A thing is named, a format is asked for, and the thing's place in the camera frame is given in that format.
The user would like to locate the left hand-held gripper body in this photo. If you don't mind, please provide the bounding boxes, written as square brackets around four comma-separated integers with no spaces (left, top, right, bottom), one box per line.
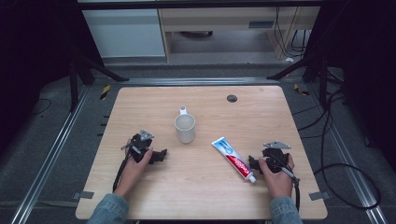
[128,129,155,164]

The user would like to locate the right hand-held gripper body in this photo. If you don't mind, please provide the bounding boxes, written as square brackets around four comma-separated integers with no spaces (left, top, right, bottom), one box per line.
[262,140,292,175]

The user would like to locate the toothpaste tube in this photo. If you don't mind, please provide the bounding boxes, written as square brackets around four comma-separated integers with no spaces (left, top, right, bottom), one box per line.
[211,136,258,184]

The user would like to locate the white cup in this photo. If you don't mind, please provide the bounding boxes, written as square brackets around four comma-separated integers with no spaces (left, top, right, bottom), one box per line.
[174,105,197,145]

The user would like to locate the person's right hand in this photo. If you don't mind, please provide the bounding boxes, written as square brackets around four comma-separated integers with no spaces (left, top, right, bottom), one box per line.
[258,154,295,200]

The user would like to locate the person's left hand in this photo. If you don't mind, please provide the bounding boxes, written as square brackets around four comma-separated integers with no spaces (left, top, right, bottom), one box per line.
[119,147,154,196]

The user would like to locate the grey tape piece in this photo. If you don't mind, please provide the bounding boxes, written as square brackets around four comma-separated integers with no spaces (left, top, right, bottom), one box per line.
[308,191,332,202]
[72,190,95,201]

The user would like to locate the yellow black tape strip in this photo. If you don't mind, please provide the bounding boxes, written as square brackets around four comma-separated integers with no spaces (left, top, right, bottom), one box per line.
[99,84,112,101]
[293,83,311,97]

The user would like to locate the black metal stand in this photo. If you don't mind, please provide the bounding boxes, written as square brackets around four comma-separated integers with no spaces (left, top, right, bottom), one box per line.
[68,43,131,114]
[266,43,345,110]

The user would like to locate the white cabinet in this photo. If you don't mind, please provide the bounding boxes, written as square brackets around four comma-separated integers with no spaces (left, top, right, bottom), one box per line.
[81,8,166,59]

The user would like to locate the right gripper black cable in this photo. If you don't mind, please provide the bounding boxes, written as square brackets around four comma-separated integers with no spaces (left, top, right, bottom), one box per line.
[279,166,302,213]

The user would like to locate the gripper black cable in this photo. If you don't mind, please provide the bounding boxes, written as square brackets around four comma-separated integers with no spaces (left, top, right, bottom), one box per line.
[279,166,302,213]
[112,143,133,193]

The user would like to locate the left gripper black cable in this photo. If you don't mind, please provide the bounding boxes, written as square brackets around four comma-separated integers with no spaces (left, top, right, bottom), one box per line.
[112,143,133,193]

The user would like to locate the aluminium floor rail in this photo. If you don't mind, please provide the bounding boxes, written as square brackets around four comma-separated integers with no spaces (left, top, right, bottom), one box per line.
[119,77,281,88]
[307,83,389,224]
[9,85,92,224]

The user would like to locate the thin black floor cable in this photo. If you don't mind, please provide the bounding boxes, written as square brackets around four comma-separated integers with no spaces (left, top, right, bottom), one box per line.
[30,97,52,117]

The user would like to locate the looped black floor cable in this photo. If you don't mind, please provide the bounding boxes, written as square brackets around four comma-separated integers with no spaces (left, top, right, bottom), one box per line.
[313,89,383,211]

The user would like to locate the black cables under desk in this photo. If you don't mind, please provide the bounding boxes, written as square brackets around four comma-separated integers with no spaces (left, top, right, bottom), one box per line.
[273,6,313,60]

